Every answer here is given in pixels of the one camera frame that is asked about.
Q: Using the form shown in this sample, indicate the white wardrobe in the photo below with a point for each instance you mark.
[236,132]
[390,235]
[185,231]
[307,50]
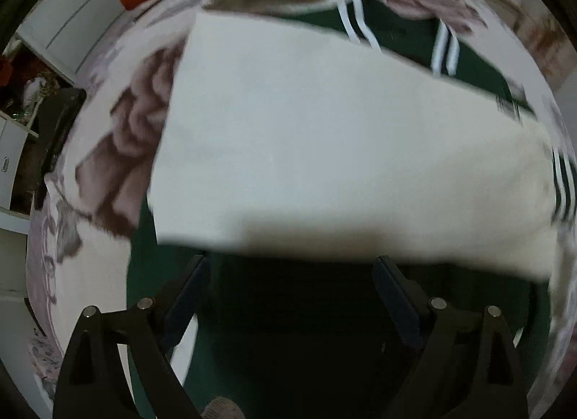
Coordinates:
[76,17]

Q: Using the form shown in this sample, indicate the white drawer cabinet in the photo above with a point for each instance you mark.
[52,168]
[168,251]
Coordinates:
[11,153]

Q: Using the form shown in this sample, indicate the green and cream striped jacket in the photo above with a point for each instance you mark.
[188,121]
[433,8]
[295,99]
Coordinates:
[315,130]

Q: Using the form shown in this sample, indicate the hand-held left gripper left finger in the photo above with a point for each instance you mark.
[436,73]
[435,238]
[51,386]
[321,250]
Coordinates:
[182,306]

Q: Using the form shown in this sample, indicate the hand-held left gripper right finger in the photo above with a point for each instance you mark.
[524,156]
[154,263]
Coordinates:
[399,306]

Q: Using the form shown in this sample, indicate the floral bed sheet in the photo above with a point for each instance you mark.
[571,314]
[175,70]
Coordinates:
[130,130]

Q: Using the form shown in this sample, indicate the black object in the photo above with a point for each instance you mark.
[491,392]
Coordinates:
[58,130]

